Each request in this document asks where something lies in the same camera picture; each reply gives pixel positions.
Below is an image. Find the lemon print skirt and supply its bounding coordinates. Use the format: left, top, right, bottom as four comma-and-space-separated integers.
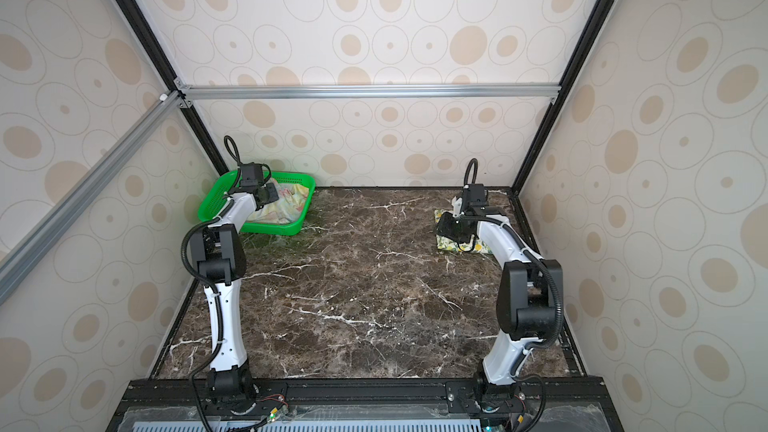
434, 210, 491, 254

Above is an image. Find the pastel floral skirt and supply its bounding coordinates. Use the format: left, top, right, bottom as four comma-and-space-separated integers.
247, 178, 310, 225

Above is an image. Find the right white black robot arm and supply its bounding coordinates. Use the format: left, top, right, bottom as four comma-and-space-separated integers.
437, 183, 564, 385

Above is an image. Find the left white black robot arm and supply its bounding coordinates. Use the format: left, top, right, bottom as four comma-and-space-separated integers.
181, 162, 279, 399

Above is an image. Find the green plastic basket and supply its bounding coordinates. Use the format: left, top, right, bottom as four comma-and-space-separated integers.
198, 171, 316, 236

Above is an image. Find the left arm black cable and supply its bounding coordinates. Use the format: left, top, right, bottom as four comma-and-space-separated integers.
179, 134, 244, 432

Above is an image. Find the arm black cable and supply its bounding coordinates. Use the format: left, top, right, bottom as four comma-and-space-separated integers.
462, 157, 566, 352
179, 134, 244, 432

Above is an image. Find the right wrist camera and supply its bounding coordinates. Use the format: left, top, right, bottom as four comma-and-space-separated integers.
451, 196, 463, 217

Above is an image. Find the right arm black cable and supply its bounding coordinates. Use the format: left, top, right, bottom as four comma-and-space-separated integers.
462, 157, 566, 352

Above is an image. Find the back aluminium rail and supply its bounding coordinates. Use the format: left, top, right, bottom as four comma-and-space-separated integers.
181, 83, 561, 100

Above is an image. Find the aluminium rail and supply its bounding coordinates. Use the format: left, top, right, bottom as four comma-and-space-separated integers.
1, 91, 181, 302
181, 83, 561, 100

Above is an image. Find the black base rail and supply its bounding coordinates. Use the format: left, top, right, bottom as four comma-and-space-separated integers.
107, 377, 623, 431

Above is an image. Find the left black frame post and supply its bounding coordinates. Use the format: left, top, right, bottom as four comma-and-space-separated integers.
114, 0, 229, 175

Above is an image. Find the black frame post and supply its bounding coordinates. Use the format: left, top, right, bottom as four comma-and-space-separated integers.
510, 0, 616, 197
114, 0, 229, 175

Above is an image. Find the left aluminium rail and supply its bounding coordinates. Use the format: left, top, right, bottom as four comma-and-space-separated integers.
1, 91, 181, 302

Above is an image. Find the right black frame post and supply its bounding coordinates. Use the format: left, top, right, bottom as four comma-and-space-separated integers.
510, 0, 616, 197

